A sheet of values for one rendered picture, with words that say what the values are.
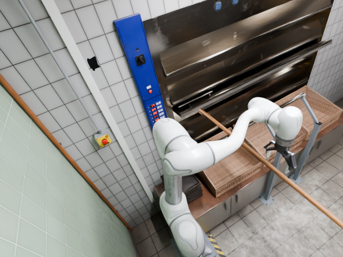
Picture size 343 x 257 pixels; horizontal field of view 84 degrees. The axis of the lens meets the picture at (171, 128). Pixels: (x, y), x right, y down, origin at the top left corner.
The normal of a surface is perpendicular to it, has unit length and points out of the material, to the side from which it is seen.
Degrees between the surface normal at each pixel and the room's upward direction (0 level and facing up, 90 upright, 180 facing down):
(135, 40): 90
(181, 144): 10
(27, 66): 90
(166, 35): 90
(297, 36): 70
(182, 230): 6
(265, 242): 0
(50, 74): 90
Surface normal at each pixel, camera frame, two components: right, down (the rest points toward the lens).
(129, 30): 0.46, 0.53
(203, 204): -0.18, -0.73
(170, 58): 0.36, 0.25
